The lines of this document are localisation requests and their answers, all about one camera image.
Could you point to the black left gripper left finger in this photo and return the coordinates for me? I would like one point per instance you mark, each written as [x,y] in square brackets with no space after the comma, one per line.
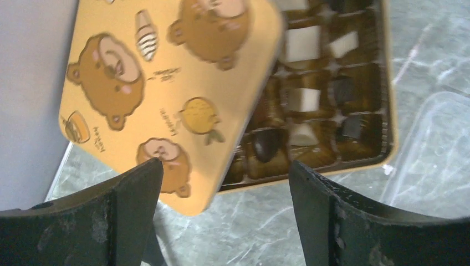
[105,224]

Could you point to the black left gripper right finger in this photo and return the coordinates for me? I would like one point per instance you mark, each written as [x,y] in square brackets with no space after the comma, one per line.
[338,226]

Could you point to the dark round chocolate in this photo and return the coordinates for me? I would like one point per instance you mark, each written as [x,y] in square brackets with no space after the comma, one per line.
[267,144]

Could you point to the gold chocolate tin box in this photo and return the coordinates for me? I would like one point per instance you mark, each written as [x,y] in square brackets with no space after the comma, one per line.
[370,68]

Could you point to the silver tin lid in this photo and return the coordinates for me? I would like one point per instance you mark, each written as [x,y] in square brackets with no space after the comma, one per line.
[172,80]

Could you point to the white cube chocolate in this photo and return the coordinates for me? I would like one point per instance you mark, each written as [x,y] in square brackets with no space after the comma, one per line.
[303,100]
[344,44]
[303,44]

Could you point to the white oval chocolate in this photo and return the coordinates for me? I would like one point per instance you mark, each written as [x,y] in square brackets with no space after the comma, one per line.
[302,135]

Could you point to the clear plastic tray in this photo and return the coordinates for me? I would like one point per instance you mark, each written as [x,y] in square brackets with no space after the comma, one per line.
[431,172]

